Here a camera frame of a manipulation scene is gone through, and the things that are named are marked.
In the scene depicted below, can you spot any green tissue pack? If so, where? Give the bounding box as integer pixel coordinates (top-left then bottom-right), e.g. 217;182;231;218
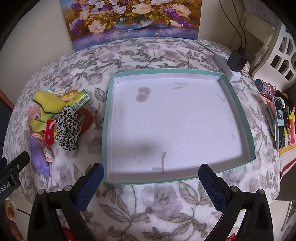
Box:
67;89;90;111

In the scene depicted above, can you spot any red tape roll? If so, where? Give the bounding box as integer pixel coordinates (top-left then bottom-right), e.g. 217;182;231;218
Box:
77;108;93;133

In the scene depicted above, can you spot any white power strip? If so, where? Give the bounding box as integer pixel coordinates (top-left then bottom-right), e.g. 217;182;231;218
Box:
214;54;241;82

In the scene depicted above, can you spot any pink striped cloth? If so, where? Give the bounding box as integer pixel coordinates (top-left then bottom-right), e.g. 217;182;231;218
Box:
28;103;41;130

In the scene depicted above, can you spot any lime green cloth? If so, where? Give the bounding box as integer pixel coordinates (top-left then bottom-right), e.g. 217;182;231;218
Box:
29;112;53;136

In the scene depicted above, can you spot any teal and white tray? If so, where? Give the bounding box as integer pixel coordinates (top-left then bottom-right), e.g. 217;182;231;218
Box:
101;69;256;185

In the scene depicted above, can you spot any black power adapter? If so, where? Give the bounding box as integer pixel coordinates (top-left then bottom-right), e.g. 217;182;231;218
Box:
227;50;248;72

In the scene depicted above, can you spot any floral patterned blanket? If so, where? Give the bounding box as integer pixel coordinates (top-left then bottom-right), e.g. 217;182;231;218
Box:
2;37;282;241

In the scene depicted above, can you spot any purple paper card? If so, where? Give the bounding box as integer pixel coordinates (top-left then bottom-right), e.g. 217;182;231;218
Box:
29;136;51;177

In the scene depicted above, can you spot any white plastic basket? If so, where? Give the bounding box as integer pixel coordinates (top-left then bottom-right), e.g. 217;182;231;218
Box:
252;24;295;91

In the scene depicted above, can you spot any leopard print scrunchie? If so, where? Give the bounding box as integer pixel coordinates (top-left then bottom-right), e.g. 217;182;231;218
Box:
55;106;81;151

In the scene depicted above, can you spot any beige tape roll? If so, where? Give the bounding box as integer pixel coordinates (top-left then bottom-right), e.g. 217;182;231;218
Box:
4;200;16;221

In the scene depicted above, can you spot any blue face mask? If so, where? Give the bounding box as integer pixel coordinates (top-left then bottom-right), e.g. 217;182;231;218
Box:
43;86;63;96

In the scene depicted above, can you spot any colourful stationery pile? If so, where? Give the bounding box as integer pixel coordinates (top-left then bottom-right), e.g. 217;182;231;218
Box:
254;79;295;150

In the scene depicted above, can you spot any black cable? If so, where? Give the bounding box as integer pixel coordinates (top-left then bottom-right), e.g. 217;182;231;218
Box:
218;0;247;54

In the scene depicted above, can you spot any flower bouquet painting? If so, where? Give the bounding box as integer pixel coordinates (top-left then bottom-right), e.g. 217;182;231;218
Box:
60;0;202;51

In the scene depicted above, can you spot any pink floral scrunchie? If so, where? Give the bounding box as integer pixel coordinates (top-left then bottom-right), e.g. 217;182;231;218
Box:
32;133;54;163

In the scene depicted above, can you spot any yellow green sponge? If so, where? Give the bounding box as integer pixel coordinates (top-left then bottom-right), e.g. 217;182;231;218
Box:
33;91;67;114

